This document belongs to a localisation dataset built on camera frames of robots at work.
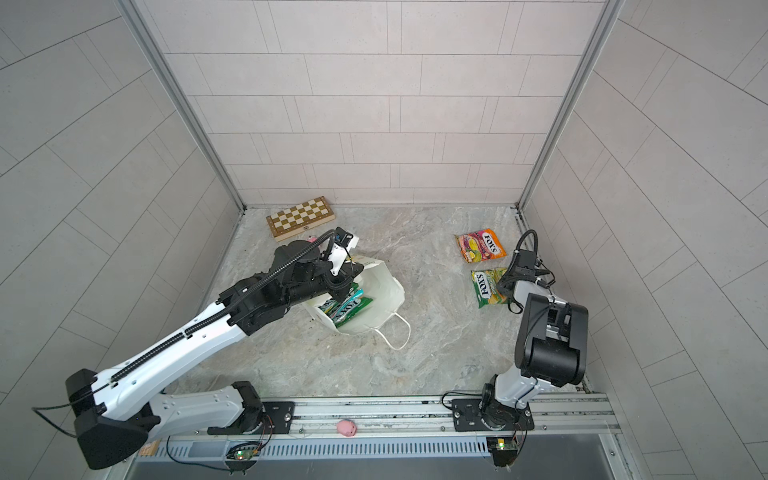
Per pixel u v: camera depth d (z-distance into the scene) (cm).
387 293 83
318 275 55
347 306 81
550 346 45
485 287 91
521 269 73
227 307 45
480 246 102
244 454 64
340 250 57
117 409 37
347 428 68
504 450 68
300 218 109
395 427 71
